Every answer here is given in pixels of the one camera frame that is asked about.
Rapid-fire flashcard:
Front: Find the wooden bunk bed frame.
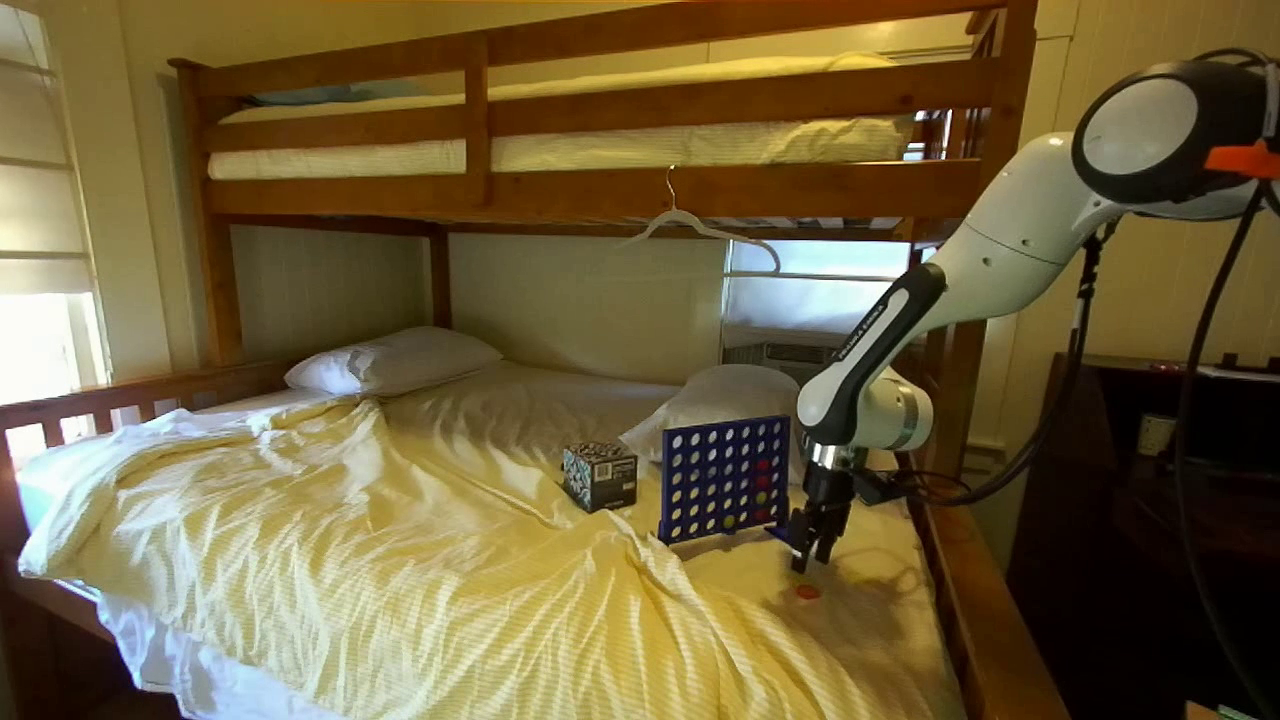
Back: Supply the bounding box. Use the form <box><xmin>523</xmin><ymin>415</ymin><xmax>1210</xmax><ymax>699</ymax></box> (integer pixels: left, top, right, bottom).
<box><xmin>0</xmin><ymin>0</ymin><xmax>1073</xmax><ymax>720</ymax></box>

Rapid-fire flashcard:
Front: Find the patterned cube box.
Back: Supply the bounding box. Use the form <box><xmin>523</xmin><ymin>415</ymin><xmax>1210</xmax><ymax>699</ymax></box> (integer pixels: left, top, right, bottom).
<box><xmin>555</xmin><ymin>440</ymin><xmax>644</xmax><ymax>517</ymax></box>

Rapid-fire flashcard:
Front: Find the white pillow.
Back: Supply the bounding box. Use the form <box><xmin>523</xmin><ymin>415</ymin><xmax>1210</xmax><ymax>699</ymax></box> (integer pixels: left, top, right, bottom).
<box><xmin>278</xmin><ymin>325</ymin><xmax>509</xmax><ymax>406</ymax></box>
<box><xmin>615</xmin><ymin>360</ymin><xmax>813</xmax><ymax>468</ymax></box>

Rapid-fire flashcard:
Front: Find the window behind bed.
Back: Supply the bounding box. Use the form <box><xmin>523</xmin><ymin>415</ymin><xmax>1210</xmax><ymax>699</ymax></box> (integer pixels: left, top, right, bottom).
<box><xmin>714</xmin><ymin>238</ymin><xmax>934</xmax><ymax>400</ymax></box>

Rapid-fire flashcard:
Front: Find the bunk mattress with cream sheet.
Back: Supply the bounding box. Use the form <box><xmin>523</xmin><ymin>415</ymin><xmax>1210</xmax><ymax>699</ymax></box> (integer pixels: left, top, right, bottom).
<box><xmin>203</xmin><ymin>51</ymin><xmax>982</xmax><ymax>186</ymax></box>

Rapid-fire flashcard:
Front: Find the blue connect four grid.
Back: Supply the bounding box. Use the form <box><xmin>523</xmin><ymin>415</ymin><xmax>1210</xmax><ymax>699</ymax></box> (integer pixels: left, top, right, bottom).
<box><xmin>657</xmin><ymin>413</ymin><xmax>801</xmax><ymax>556</ymax></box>

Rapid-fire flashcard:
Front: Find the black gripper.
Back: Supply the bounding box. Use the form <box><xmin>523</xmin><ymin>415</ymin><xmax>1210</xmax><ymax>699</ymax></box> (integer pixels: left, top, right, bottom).
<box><xmin>775</xmin><ymin>440</ymin><xmax>867</xmax><ymax>576</ymax></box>

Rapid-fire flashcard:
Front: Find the pale yellow blanket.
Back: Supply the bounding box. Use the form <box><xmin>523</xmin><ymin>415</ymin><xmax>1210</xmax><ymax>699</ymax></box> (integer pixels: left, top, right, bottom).
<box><xmin>13</xmin><ymin>383</ymin><xmax>966</xmax><ymax>720</ymax></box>

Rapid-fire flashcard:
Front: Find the white cup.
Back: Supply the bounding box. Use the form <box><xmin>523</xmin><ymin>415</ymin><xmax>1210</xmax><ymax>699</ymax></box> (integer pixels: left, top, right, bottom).
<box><xmin>1136</xmin><ymin>410</ymin><xmax>1178</xmax><ymax>461</ymax></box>

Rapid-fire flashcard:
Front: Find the white clothes hanger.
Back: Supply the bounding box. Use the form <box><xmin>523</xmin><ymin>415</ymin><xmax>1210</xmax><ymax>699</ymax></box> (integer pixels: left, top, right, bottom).
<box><xmin>624</xmin><ymin>177</ymin><xmax>788</xmax><ymax>281</ymax></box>

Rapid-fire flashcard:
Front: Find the white bed sheet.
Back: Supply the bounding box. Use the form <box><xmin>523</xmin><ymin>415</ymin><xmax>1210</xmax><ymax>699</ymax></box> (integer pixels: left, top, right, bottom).
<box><xmin>91</xmin><ymin>358</ymin><xmax>688</xmax><ymax>720</ymax></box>

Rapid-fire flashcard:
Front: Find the dark wooden dresser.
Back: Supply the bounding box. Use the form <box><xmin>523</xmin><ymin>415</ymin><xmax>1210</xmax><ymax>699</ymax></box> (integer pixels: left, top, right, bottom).
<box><xmin>1003</xmin><ymin>350</ymin><xmax>1280</xmax><ymax>720</ymax></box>

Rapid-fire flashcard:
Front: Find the orange cable connector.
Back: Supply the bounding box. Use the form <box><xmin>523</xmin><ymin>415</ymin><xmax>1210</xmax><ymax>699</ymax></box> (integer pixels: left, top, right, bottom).
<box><xmin>1204</xmin><ymin>136</ymin><xmax>1280</xmax><ymax>186</ymax></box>

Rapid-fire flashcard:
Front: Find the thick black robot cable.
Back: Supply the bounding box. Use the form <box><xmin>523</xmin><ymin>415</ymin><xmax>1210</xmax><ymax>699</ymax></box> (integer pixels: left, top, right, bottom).
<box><xmin>1169</xmin><ymin>44</ymin><xmax>1280</xmax><ymax>720</ymax></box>

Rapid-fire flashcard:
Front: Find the window with white blinds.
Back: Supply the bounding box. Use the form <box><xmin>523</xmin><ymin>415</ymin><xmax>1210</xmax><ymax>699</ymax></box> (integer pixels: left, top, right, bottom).
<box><xmin>0</xmin><ymin>0</ymin><xmax>111</xmax><ymax>413</ymax></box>

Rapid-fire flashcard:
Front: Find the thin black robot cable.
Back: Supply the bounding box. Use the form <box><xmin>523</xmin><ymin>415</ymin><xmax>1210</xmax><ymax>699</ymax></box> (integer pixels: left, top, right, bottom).
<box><xmin>890</xmin><ymin>215</ymin><xmax>1114</xmax><ymax>511</ymax></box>

